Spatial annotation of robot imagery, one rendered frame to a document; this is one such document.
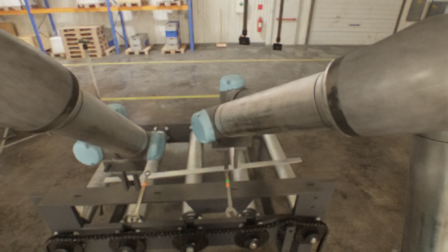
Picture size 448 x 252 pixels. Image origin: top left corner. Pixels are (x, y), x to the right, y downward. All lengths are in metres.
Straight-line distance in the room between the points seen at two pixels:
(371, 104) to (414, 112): 0.03
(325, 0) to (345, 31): 1.69
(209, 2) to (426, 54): 9.55
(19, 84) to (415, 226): 0.55
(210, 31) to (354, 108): 9.61
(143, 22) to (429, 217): 9.97
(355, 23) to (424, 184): 11.28
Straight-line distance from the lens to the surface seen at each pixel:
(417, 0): 13.01
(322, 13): 10.80
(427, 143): 0.39
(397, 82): 0.24
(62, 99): 0.32
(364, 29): 11.93
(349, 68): 0.26
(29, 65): 0.31
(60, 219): 1.32
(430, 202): 0.43
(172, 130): 1.94
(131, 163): 0.80
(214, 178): 2.25
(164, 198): 0.98
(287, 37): 10.36
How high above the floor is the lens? 1.89
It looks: 28 degrees down
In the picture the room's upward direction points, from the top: straight up
